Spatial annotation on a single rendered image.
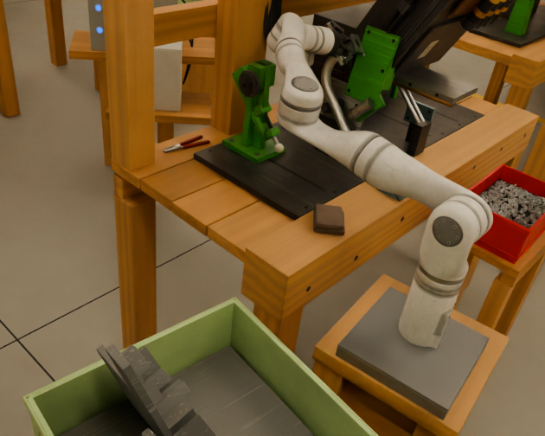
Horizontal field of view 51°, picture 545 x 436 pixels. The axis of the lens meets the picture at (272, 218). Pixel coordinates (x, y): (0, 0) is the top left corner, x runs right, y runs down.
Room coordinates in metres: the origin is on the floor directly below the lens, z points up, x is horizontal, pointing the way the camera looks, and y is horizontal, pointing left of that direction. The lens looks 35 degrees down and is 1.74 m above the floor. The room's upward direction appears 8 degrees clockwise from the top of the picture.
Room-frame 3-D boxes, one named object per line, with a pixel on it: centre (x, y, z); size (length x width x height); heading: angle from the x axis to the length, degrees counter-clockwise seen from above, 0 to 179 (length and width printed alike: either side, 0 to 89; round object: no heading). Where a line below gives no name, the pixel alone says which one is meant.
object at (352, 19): (1.96, -0.21, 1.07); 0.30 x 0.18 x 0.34; 141
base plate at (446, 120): (1.79, -0.25, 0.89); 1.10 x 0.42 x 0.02; 141
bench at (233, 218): (1.79, -0.25, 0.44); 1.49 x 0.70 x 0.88; 141
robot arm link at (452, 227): (0.89, -0.34, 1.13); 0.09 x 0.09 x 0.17; 51
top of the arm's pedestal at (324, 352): (0.89, -0.34, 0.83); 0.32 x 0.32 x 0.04; 58
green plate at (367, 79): (1.70, -0.25, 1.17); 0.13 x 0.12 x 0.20; 141
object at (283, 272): (1.62, -0.47, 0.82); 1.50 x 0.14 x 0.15; 141
